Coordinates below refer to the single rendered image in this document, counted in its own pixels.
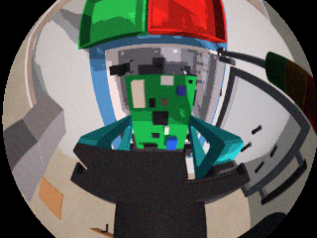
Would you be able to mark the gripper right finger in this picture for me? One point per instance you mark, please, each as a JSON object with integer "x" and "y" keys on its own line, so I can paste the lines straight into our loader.
{"x": 224, "y": 146}

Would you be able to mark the red bin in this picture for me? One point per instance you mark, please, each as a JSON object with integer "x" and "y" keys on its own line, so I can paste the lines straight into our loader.
{"x": 199, "y": 19}

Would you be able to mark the green open-top bin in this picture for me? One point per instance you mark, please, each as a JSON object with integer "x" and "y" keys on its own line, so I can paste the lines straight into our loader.
{"x": 110, "y": 20}

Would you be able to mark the green circuit board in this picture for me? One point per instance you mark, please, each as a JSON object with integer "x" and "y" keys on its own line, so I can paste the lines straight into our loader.
{"x": 160, "y": 105}

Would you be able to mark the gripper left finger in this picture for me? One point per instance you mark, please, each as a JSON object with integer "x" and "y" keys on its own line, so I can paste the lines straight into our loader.
{"x": 103, "y": 137}

